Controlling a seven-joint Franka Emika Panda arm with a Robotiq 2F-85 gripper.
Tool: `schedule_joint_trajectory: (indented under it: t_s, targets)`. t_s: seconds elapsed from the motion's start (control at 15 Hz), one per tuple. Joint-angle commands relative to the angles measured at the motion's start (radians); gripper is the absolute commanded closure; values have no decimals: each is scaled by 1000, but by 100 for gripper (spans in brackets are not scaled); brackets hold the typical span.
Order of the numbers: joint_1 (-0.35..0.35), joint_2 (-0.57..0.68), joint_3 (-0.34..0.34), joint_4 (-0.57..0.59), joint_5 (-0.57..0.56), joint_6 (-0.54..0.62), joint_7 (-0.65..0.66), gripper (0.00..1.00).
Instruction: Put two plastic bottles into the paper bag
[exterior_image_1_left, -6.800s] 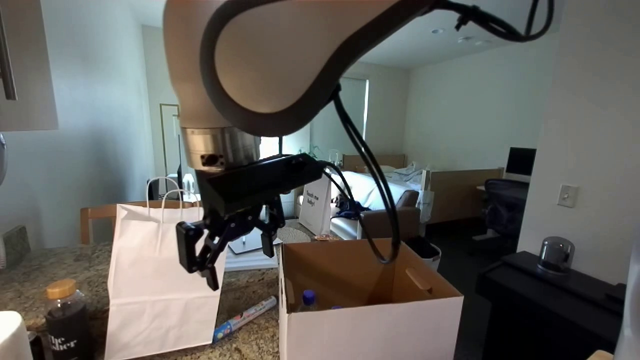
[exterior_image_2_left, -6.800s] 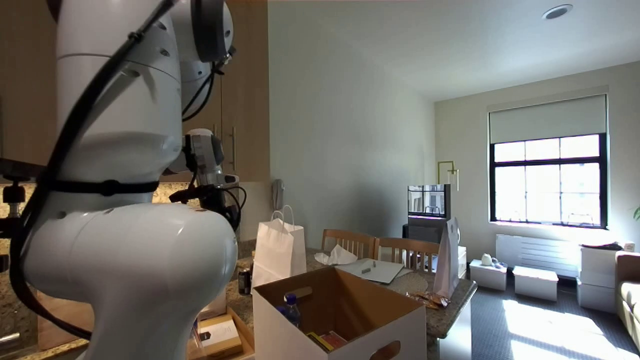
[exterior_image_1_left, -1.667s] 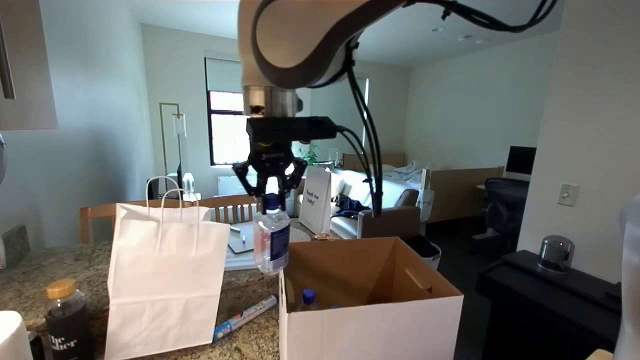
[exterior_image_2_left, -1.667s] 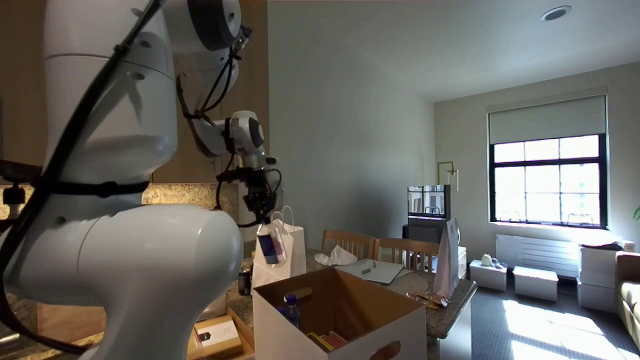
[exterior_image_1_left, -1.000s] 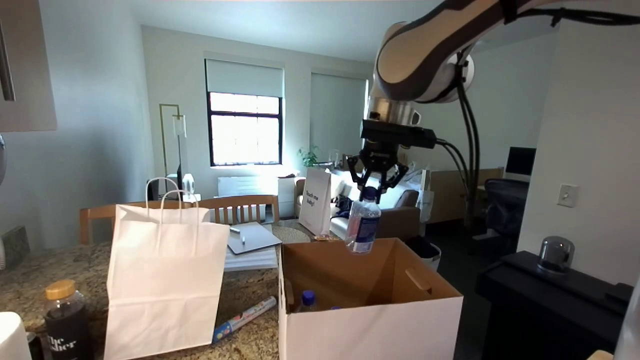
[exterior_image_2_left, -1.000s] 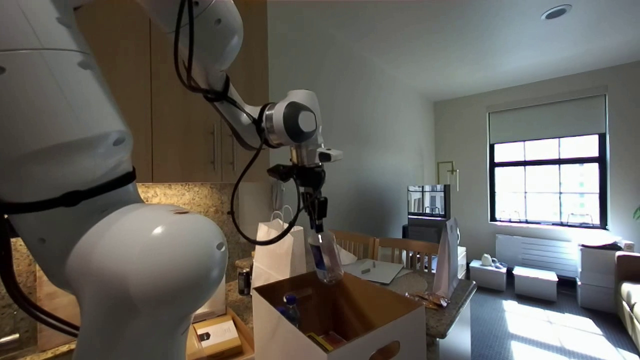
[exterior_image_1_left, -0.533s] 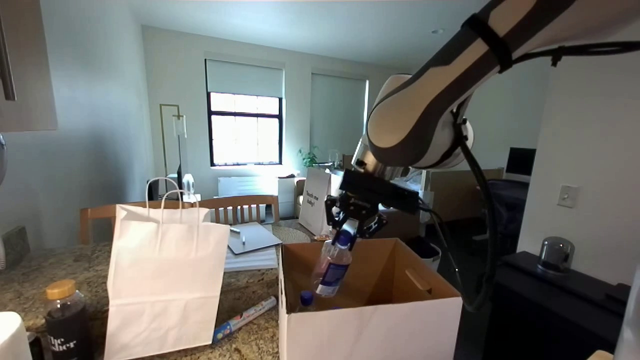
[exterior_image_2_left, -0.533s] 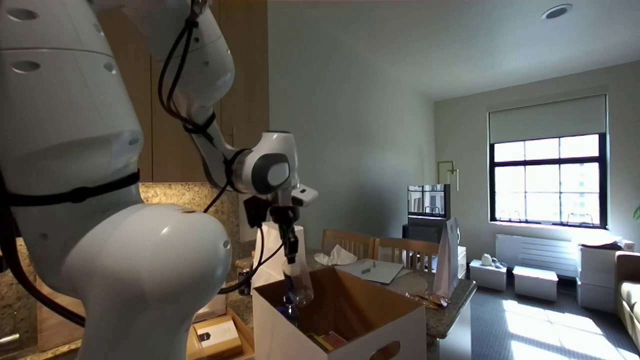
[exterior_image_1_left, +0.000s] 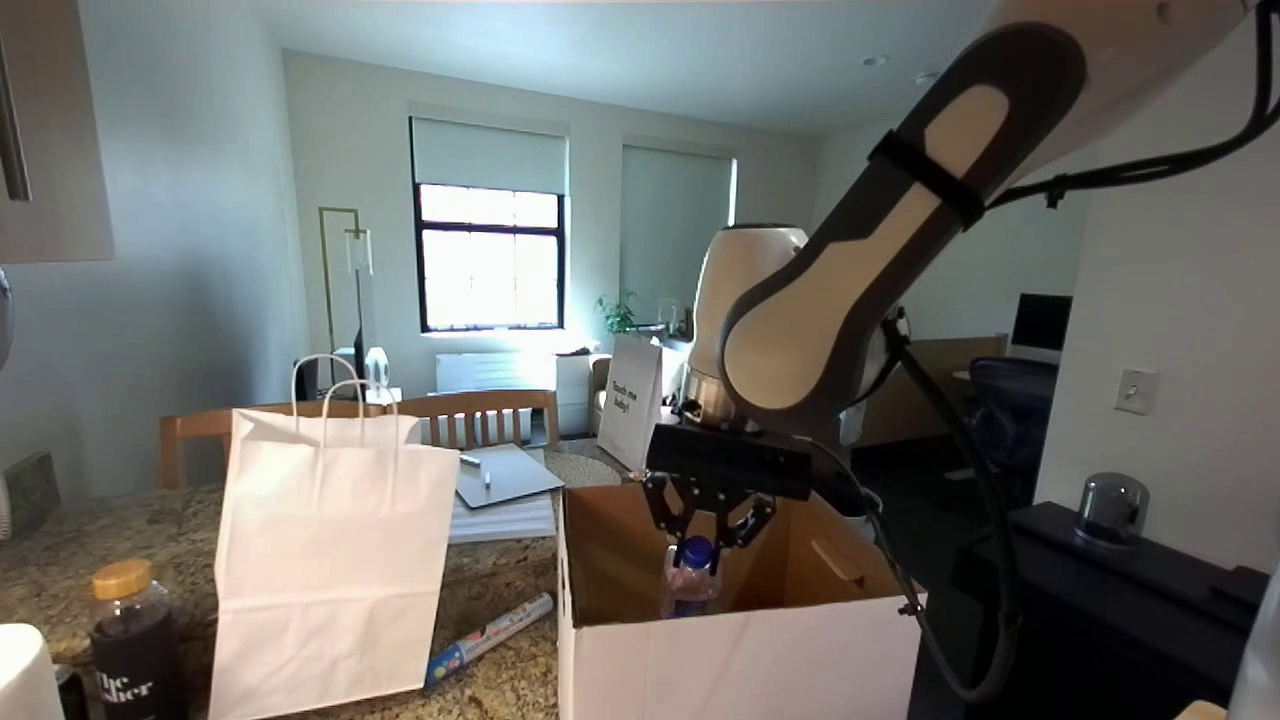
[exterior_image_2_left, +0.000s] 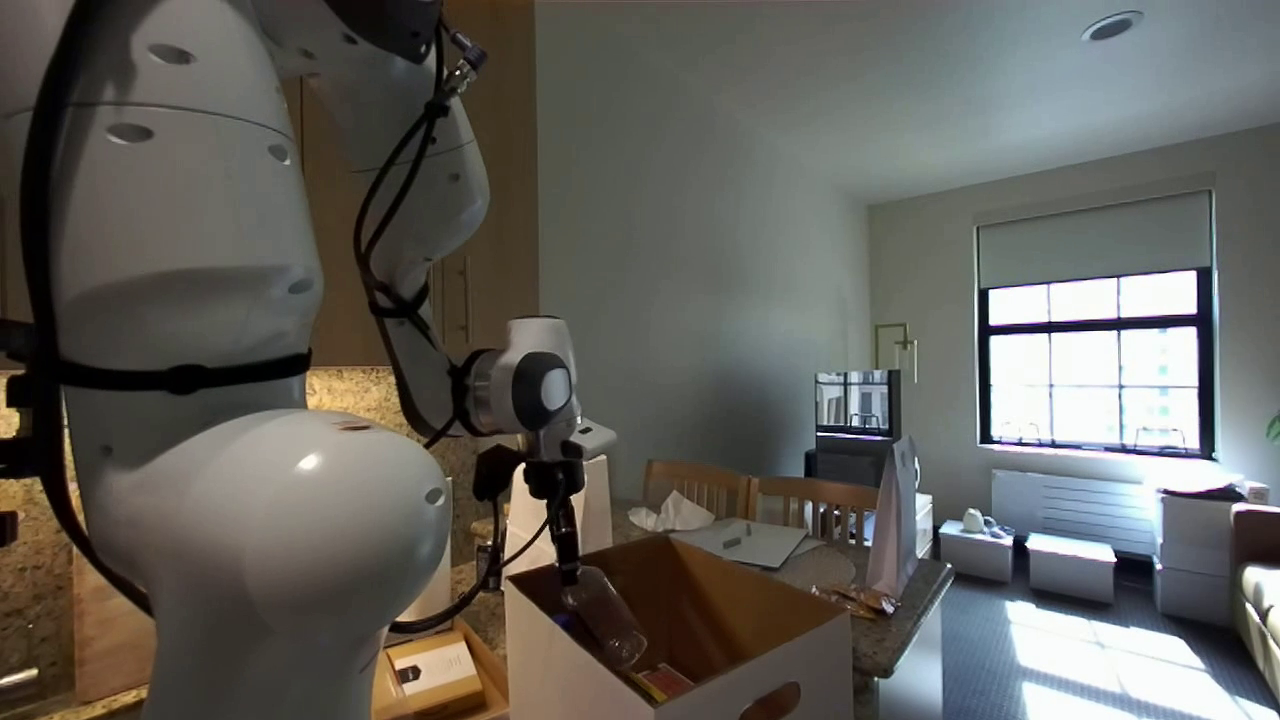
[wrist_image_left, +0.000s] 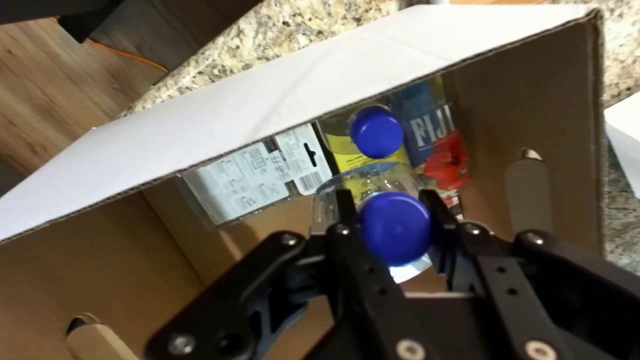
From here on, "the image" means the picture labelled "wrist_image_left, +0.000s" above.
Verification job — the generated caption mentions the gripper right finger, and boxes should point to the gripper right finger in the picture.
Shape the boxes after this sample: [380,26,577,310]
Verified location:
[419,189,640,360]

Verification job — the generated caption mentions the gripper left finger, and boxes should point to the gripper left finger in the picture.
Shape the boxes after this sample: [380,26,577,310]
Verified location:
[144,189,437,360]

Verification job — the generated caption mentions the clear plastic bottle blue cap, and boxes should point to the clear plastic bottle blue cap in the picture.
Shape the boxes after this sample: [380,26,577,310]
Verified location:
[311,162,442,285]

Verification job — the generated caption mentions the white paper bag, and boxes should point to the white paper bag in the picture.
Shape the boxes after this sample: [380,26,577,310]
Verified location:
[0,4,607,360]

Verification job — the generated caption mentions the clear plastic packet paper insert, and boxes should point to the clear plastic packet paper insert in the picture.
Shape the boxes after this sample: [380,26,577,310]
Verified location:
[177,122,334,229]

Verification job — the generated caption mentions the white paper sheet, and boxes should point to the white paper sheet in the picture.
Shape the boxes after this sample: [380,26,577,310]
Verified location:
[604,92,640,199]

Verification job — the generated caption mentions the blue-labelled plastic bottle blue cap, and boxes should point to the blue-labelled plastic bottle blue cap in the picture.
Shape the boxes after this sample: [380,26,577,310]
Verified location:
[316,77,475,208]

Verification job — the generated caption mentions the orange cable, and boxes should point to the orange cable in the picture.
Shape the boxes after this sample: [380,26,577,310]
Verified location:
[49,17,169,74]

